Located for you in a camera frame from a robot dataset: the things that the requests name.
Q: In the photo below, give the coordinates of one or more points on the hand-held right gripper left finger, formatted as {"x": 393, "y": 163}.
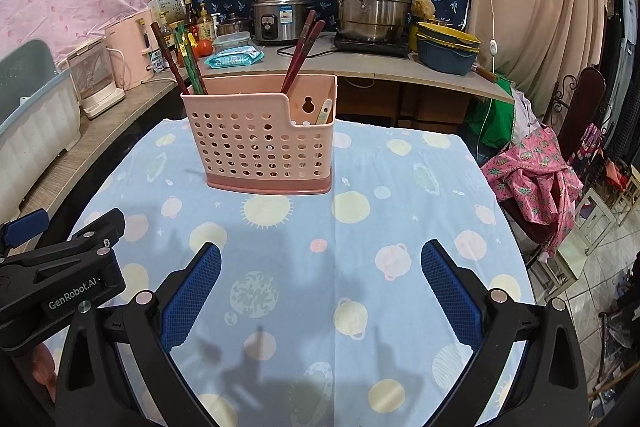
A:
{"x": 192, "y": 292}

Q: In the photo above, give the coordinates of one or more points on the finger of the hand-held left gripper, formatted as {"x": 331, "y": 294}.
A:
{"x": 100, "y": 229}
{"x": 25, "y": 227}

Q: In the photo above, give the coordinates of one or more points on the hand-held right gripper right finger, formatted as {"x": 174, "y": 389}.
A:
{"x": 450, "y": 292}

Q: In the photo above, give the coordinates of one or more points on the pink perforated utensil basket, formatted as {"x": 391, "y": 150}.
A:
{"x": 250, "y": 142}

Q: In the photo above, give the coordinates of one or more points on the green chopstick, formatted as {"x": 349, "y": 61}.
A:
{"x": 189, "y": 62}
{"x": 197, "y": 74}

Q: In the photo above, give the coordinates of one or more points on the dark brown chopstick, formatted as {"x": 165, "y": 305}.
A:
{"x": 170, "y": 59}

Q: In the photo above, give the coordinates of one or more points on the dark red chopstick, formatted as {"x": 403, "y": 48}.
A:
{"x": 297, "y": 49}

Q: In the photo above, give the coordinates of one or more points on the person's left hand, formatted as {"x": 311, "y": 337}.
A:
{"x": 45, "y": 364}

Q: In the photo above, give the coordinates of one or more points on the white dish rack blue lid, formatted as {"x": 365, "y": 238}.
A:
{"x": 35, "y": 132}

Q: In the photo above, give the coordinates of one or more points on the blue planet print tablecloth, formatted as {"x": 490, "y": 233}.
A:
{"x": 300, "y": 227}

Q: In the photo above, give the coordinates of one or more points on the pink pineapple print garment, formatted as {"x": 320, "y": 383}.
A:
{"x": 530, "y": 177}

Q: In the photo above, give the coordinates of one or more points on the white clear countertop appliance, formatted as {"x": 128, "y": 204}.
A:
{"x": 100, "y": 82}

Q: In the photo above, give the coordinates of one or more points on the white stool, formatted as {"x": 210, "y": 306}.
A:
{"x": 597, "y": 212}

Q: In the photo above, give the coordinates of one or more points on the green bag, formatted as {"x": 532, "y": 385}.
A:
{"x": 492, "y": 122}

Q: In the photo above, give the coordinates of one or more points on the pink electric kettle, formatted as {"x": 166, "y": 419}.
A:
{"x": 130, "y": 47}

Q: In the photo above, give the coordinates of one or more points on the red tomato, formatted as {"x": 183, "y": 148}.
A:
{"x": 204, "y": 48}

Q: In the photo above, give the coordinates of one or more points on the blue wet wipes packet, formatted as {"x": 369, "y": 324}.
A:
{"x": 232, "y": 58}

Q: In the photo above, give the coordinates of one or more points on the wooden rolling pin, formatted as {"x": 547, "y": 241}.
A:
{"x": 487, "y": 74}

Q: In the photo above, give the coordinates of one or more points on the glass container green lid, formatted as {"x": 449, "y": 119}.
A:
{"x": 231, "y": 42}

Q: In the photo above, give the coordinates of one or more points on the white printed box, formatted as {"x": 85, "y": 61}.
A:
{"x": 167, "y": 9}

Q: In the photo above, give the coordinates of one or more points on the yellow soap pump bottle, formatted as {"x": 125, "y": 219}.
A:
{"x": 205, "y": 24}

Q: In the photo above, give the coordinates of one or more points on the blue bowl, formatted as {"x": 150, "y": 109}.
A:
{"x": 445, "y": 59}

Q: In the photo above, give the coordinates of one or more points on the dark sauce bottle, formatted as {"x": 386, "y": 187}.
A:
{"x": 192, "y": 14}

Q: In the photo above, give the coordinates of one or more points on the small steel lidded pot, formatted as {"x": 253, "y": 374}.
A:
{"x": 232, "y": 26}

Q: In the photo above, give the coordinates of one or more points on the dark metal chair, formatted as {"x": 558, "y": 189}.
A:
{"x": 590, "y": 92}

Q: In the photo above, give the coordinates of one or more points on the yellow bowl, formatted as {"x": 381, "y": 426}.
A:
{"x": 447, "y": 37}

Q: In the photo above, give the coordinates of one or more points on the black induction cooktop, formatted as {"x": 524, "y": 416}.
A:
{"x": 370, "y": 48}

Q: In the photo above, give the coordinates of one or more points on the steel rice cooker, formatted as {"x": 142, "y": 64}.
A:
{"x": 280, "y": 19}

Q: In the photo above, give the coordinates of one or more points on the brown loofah sponge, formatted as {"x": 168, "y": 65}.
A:
{"x": 422, "y": 7}

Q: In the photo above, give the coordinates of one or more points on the hanging dark clothes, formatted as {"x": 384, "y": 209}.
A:
{"x": 625, "y": 57}

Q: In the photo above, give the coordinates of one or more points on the beige curtain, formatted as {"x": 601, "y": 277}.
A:
{"x": 540, "y": 7}

